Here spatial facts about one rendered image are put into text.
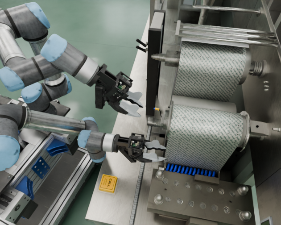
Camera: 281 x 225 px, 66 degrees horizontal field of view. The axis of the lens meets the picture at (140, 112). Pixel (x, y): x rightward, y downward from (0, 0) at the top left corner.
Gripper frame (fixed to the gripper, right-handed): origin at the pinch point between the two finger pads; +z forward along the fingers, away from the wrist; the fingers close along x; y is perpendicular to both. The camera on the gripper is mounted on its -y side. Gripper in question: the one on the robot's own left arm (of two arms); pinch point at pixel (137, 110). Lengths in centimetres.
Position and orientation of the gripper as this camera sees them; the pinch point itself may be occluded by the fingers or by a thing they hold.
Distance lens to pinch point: 76.8
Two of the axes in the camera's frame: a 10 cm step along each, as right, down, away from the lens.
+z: 7.5, 5.1, 4.2
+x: 1.9, -7.8, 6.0
